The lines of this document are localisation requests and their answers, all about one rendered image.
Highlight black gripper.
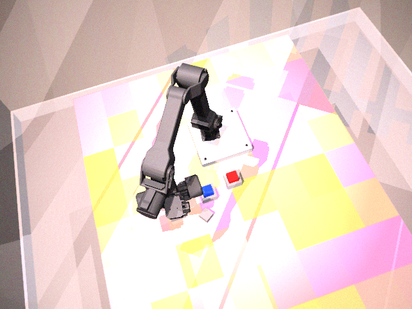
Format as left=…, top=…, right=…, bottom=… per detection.
left=136, top=174, right=203, bottom=205

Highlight red button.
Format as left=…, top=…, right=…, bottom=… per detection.
left=223, top=170, right=242, bottom=190

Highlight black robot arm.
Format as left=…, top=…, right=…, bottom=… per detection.
left=136, top=63, right=223, bottom=220

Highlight blue button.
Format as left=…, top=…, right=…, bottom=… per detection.
left=201, top=183, right=218, bottom=203

